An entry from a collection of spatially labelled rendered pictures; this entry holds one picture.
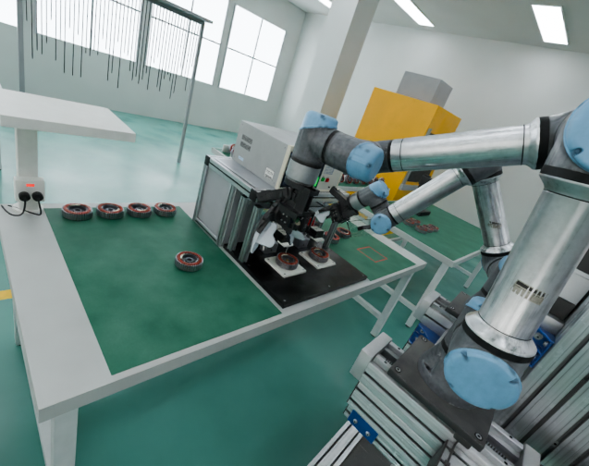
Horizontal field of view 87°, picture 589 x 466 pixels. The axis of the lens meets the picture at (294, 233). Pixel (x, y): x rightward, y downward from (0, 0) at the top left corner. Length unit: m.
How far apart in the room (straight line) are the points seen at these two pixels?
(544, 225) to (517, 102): 6.08
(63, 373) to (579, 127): 1.12
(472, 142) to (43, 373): 1.10
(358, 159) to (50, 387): 0.87
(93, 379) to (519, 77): 6.65
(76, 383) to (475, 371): 0.88
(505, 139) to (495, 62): 6.21
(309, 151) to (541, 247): 0.44
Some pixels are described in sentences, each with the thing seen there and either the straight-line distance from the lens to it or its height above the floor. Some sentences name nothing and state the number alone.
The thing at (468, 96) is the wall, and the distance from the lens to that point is 6.87.
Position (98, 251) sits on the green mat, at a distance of 1.43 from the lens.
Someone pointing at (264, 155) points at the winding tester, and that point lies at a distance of 1.49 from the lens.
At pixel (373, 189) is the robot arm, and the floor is 1.29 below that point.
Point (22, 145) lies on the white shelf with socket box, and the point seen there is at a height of 1.03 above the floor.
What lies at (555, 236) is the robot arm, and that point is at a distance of 0.60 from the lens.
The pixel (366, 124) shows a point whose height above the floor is 1.40.
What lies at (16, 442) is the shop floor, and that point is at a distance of 1.83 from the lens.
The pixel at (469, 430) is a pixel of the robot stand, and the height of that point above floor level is 1.04.
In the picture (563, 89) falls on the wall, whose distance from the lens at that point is 6.60.
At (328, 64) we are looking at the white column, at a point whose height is 2.02.
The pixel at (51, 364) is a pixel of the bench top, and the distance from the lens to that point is 1.04.
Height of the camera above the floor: 1.53
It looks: 24 degrees down
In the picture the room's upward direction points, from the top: 20 degrees clockwise
